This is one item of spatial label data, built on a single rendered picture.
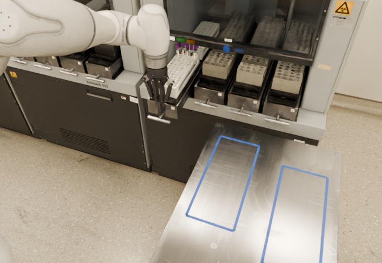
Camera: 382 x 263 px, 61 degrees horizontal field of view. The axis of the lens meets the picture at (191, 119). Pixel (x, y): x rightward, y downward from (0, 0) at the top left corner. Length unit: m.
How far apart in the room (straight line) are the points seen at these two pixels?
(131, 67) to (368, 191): 1.58
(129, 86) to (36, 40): 1.04
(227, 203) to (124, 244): 0.98
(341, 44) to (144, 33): 0.70
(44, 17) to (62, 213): 1.60
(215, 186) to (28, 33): 0.69
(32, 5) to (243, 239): 0.73
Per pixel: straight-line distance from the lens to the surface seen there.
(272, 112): 1.39
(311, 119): 1.44
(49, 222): 2.06
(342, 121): 2.68
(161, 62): 1.15
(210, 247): 0.92
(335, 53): 1.32
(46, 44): 0.60
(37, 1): 0.59
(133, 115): 1.70
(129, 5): 1.47
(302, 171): 1.12
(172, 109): 1.33
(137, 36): 1.11
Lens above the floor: 1.65
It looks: 42 degrees down
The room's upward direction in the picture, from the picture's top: straight up
